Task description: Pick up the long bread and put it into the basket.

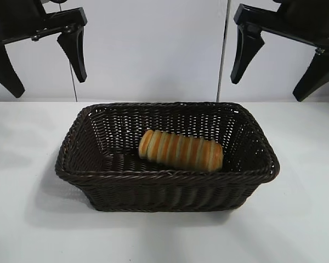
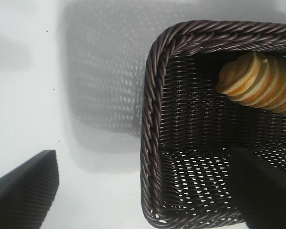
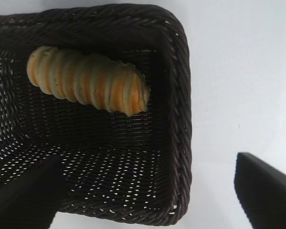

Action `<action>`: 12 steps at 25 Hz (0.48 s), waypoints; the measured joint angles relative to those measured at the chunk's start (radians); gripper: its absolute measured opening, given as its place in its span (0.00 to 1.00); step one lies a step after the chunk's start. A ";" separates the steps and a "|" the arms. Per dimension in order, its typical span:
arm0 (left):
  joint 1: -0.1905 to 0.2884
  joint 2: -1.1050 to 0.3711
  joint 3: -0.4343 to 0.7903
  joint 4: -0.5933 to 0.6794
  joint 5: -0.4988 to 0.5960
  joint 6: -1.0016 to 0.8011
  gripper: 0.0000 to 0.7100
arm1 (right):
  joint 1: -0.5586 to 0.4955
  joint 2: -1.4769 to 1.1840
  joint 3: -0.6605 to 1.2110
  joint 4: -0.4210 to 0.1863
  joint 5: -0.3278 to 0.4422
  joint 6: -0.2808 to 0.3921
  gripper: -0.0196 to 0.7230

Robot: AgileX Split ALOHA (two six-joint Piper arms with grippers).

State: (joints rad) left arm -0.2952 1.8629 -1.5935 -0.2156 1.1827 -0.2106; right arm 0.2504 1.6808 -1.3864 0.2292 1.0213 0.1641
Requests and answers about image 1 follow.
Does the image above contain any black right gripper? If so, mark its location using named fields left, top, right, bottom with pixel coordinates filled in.
left=230, top=0, right=329, bottom=103

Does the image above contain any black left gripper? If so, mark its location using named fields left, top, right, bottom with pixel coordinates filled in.
left=0, top=0, right=88, bottom=99

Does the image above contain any long striped bread roll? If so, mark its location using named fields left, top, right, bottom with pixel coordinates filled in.
left=138, top=129, right=224, bottom=173

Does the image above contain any dark brown wicker basket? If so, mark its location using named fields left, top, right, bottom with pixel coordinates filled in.
left=55, top=101, right=280, bottom=213

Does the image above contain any grey metal wall strip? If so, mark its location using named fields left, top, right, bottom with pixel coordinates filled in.
left=215, top=0, right=234, bottom=103

